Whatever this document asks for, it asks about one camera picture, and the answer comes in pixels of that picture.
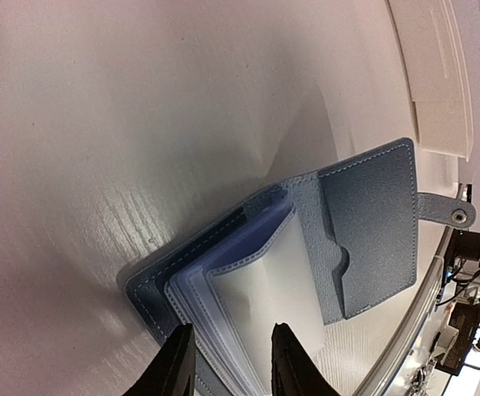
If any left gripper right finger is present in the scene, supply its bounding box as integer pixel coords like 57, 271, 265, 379
271, 323, 335, 396

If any blue leather card holder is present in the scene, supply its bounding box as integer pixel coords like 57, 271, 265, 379
125, 138, 476, 395

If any white plastic tray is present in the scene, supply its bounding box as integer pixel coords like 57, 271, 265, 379
386, 0, 476, 163

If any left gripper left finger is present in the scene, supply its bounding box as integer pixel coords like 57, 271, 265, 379
134, 324, 195, 396

